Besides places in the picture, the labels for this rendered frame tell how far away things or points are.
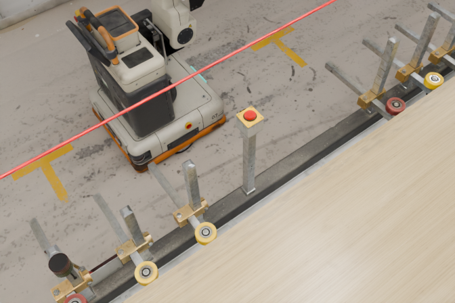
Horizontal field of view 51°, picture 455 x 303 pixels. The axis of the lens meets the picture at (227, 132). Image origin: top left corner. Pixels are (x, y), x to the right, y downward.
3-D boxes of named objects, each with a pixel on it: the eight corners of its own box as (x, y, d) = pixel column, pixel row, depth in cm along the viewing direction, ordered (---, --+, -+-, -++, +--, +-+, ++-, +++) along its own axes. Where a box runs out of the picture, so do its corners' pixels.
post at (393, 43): (363, 111, 231) (388, 37, 192) (369, 107, 232) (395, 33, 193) (369, 115, 229) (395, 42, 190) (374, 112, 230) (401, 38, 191)
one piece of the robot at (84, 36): (118, 78, 241) (91, 57, 221) (87, 40, 258) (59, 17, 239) (134, 63, 241) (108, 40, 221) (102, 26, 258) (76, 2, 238)
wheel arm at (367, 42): (361, 44, 241) (362, 38, 237) (365, 42, 242) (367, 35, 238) (428, 97, 219) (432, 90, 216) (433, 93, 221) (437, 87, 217)
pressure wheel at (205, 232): (195, 253, 179) (193, 240, 170) (198, 233, 183) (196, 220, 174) (216, 255, 178) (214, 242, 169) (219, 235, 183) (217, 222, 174)
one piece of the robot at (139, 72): (143, 154, 281) (112, 53, 214) (100, 99, 308) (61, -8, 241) (189, 127, 292) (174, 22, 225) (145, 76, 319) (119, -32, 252)
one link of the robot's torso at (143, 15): (158, 68, 269) (152, 36, 249) (134, 41, 283) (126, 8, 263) (198, 49, 278) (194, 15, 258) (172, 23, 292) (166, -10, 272)
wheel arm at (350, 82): (323, 68, 234) (325, 62, 230) (329, 65, 235) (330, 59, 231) (390, 124, 212) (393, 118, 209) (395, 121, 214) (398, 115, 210)
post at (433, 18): (399, 88, 239) (429, 13, 200) (403, 85, 240) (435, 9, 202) (404, 92, 237) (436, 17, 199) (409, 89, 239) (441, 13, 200)
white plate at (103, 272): (61, 305, 178) (53, 296, 170) (122, 265, 187) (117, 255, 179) (62, 306, 178) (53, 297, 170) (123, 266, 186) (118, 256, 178)
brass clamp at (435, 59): (426, 59, 238) (429, 51, 234) (443, 47, 243) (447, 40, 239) (436, 65, 235) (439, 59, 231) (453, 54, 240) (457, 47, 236)
